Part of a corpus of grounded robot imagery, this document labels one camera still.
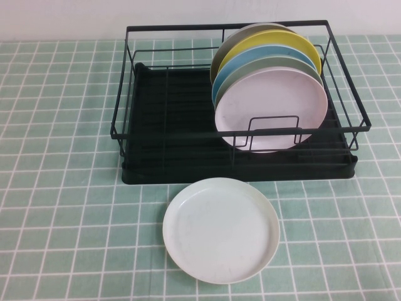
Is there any white round plate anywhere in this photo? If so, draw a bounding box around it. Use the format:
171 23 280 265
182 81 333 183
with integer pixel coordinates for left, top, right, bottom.
162 177 281 259

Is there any pink round plate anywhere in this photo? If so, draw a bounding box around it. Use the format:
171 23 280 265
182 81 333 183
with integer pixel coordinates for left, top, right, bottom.
214 69 329 154

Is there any blue round plate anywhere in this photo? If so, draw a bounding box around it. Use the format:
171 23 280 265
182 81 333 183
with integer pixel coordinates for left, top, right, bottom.
211 44 318 102

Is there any taupe round plate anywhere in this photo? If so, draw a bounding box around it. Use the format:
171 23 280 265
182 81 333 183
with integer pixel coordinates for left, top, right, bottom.
209 22 297 86

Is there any grey-green round plate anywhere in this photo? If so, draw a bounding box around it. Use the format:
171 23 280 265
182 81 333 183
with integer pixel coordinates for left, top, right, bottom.
213 55 321 107

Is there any yellow round plate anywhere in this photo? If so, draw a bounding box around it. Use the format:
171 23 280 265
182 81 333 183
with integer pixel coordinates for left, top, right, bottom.
216 29 323 77

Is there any green checked tablecloth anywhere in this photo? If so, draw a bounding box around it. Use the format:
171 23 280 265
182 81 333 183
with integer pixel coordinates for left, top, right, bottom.
0 33 401 301

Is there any black wire dish rack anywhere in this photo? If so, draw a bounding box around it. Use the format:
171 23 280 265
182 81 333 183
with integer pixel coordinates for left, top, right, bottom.
110 19 373 166

